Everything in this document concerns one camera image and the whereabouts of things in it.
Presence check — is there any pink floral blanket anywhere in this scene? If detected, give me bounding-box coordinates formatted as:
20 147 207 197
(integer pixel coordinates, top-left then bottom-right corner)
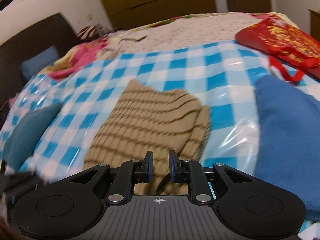
39 38 107 80

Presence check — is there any blue pillow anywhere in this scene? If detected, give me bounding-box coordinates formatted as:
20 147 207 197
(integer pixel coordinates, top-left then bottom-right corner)
21 46 60 81

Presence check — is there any white floral bedsheet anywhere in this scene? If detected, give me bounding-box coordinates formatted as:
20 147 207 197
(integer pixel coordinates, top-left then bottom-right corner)
111 12 297 53

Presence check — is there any red white striped cloth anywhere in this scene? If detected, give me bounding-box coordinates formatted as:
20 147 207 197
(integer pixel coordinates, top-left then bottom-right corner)
77 24 104 41

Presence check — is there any dark wooden headboard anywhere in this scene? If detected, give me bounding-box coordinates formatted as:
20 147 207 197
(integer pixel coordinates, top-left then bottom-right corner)
0 12 82 128

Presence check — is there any wooden side cabinet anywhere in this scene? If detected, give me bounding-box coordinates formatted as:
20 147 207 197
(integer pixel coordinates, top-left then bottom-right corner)
309 9 320 42

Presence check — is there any tan striped knit sweater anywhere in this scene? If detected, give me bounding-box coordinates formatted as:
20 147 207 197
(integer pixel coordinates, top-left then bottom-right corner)
83 80 210 195

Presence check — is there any red plastic bag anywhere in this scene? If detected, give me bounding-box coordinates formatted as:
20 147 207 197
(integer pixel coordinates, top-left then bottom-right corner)
235 16 319 83

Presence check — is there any teal folded garment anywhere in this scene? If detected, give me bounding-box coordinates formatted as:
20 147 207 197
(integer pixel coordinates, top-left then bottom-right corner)
3 102 63 172

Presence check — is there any blue white checkered sheet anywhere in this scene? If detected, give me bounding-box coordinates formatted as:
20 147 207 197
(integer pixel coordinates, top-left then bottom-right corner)
0 41 320 240

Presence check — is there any blue knit garment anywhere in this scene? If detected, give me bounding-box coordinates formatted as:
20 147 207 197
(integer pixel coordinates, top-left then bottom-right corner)
254 75 319 221

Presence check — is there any beige crumpled cloth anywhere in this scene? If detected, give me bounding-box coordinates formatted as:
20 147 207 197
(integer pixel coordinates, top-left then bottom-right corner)
96 31 147 61

